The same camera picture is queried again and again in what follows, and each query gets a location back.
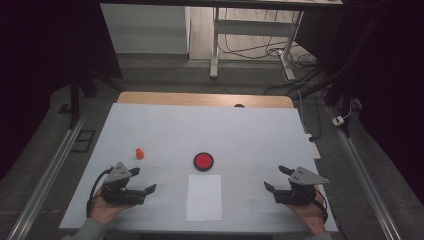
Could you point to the orange stamp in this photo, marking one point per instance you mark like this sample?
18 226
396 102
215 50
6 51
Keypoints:
139 154

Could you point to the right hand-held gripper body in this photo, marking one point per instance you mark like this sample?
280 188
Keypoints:
300 195

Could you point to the white power strip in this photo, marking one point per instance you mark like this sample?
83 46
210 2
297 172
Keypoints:
315 151

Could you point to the round red ink pad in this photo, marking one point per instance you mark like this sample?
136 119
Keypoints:
203 161

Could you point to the black metal stand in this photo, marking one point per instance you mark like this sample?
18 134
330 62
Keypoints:
74 100
346 100

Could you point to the small white adapter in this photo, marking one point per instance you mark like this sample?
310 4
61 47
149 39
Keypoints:
338 120

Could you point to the white table cover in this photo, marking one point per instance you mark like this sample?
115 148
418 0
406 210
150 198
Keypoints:
233 133

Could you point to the black floor plate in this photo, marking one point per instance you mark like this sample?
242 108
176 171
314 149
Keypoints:
83 141

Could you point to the white metal desk frame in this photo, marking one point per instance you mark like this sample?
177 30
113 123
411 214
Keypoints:
253 27

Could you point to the dark curtain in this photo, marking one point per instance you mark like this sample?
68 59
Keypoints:
40 66
393 83

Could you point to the metal floor rail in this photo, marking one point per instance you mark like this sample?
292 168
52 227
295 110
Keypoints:
363 173
46 180

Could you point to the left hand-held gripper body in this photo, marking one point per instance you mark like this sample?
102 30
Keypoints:
121 196

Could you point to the white paper sheet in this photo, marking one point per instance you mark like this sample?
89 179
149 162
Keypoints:
204 200

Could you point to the black table grommet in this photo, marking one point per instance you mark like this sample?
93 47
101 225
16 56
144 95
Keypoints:
239 105

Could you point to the light grey cabinet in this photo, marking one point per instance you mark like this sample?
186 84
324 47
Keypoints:
143 30

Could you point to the person's right hand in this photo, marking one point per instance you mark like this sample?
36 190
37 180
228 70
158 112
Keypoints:
310 216

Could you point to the person's left hand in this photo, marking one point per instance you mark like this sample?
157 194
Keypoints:
103 211

